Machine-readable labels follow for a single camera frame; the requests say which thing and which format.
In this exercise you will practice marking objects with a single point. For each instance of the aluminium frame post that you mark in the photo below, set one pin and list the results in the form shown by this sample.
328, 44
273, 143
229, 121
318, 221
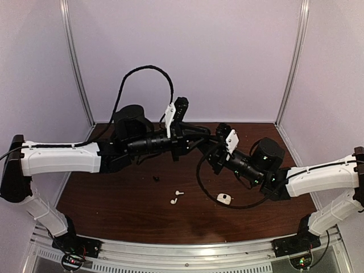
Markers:
70, 41
297, 50

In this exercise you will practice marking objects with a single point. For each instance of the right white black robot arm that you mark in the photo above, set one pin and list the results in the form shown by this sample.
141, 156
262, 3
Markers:
262, 167

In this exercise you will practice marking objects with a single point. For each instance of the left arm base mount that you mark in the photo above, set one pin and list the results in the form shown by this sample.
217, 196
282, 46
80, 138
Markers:
77, 245

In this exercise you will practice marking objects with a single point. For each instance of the right aluminium frame post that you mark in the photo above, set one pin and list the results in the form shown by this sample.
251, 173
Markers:
297, 50

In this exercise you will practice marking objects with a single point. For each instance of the aluminium front rail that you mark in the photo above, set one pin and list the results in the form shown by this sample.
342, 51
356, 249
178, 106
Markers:
120, 256

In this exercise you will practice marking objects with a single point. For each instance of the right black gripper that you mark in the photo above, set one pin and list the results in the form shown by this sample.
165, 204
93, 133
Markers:
217, 153

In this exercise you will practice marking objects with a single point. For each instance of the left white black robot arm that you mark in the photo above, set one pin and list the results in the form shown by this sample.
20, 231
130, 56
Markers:
133, 135

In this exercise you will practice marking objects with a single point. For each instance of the left aluminium frame post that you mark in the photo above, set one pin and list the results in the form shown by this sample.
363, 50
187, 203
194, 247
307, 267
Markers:
70, 41

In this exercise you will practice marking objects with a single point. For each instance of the left circuit board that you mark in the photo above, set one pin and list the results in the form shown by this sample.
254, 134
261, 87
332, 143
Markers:
71, 262

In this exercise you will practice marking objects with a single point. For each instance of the right circuit board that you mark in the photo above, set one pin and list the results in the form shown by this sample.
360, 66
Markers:
301, 262

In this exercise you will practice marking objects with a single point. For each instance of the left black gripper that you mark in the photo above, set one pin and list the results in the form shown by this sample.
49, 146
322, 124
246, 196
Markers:
181, 137

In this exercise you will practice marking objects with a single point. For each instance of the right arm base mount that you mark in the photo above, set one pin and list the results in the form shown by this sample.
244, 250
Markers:
295, 244

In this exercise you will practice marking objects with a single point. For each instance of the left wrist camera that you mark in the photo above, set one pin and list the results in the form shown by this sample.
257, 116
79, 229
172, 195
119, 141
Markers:
175, 112

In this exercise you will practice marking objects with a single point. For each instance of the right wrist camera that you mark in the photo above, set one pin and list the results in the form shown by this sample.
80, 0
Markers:
229, 136

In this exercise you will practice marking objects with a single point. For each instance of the circuit board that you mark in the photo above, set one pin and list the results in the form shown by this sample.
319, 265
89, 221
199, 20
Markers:
301, 262
71, 262

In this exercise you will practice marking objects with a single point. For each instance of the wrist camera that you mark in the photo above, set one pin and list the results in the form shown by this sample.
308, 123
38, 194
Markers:
229, 136
175, 112

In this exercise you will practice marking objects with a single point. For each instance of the white earbud charging case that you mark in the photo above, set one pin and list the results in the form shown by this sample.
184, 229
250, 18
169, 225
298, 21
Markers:
224, 198

